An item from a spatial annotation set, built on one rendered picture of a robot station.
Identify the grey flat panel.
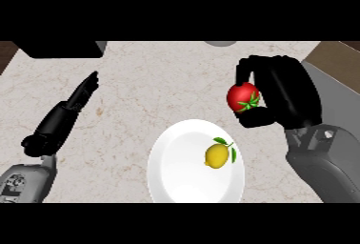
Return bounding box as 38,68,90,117
299,60,360,137

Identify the yellow lemon with leaves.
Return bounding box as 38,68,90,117
202,136,237,170

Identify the red tomato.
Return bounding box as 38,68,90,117
225,81,261,113

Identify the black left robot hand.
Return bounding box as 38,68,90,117
19,71,100,158

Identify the black appliance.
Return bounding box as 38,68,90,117
10,41,104,59

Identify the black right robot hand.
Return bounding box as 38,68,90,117
233,54,323,131

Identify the white plate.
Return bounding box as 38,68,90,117
146,118,246,204

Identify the grey rounded object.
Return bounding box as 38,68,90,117
203,41,237,48

